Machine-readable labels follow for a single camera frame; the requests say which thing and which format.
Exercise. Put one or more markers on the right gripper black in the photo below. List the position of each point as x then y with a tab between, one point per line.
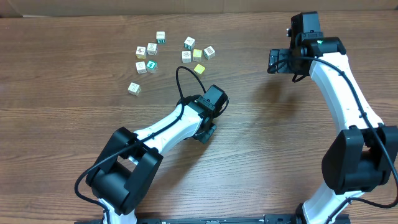
277	62

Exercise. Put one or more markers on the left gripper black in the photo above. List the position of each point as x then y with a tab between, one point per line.
205	134

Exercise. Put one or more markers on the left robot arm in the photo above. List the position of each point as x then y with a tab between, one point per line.
126	167

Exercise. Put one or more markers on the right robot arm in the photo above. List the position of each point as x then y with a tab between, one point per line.
363	153

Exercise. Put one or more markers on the yellow block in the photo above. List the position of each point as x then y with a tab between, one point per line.
197	55
199	70

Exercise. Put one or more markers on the white block green side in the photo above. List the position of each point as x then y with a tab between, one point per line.
209	52

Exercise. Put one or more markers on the yellow top block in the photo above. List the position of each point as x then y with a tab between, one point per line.
197	55

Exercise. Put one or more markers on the plain block red drawing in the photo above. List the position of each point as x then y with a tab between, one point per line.
186	56

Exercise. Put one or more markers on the green number 4 block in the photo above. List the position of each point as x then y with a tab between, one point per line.
152	66

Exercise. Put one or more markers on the plain block letter T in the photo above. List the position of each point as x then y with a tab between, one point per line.
134	89

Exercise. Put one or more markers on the white block teal side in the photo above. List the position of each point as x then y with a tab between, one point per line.
189	43

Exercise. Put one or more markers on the plain wooden block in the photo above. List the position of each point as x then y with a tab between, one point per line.
141	67

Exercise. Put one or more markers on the plain block K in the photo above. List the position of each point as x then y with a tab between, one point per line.
152	49

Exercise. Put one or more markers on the block with red picture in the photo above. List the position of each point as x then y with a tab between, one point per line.
141	52

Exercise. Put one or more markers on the block with teal side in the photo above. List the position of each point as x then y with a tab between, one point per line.
160	37

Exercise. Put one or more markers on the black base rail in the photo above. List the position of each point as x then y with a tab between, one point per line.
266	219

